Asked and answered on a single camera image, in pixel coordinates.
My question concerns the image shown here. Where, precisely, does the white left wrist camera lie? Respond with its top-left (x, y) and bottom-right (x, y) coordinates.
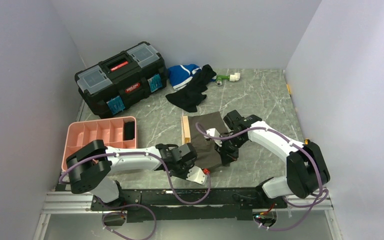
top-left (185, 165), bottom-right (210, 186)

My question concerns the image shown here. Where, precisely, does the green white pipe fitting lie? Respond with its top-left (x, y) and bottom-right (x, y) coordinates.
top-left (215, 72), bottom-right (241, 86)

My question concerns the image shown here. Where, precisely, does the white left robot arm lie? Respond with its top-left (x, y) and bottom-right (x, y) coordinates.
top-left (59, 139), bottom-right (208, 210)

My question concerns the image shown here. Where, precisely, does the black rolled underwear in tray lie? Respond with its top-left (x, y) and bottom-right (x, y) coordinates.
top-left (123, 121), bottom-right (136, 141)

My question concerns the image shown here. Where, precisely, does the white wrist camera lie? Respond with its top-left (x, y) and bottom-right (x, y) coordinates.
top-left (185, 165), bottom-right (210, 186)
top-left (205, 128), bottom-right (222, 147)

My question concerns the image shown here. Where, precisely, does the blue white garment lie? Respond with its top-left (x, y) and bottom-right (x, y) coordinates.
top-left (167, 64), bottom-right (202, 91)

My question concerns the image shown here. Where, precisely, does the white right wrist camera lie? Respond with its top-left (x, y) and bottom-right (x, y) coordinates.
top-left (205, 128), bottom-right (222, 147)

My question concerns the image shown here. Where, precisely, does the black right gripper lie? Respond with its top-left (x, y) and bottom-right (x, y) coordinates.
top-left (214, 133), bottom-right (247, 166)

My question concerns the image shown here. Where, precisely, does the pink compartment tray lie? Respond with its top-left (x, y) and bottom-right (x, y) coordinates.
top-left (61, 116), bottom-right (138, 171)

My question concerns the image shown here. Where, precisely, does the black plastic toolbox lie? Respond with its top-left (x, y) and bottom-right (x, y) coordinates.
top-left (74, 41), bottom-right (168, 119)

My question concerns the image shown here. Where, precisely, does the olive underwear with beige waistband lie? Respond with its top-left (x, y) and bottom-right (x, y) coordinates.
top-left (180, 111), bottom-right (228, 172)

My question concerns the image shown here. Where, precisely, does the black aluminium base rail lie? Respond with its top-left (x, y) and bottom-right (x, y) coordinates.
top-left (41, 187), bottom-right (334, 223)

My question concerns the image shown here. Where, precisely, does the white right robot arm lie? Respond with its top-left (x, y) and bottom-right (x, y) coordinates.
top-left (218, 110), bottom-right (331, 208)

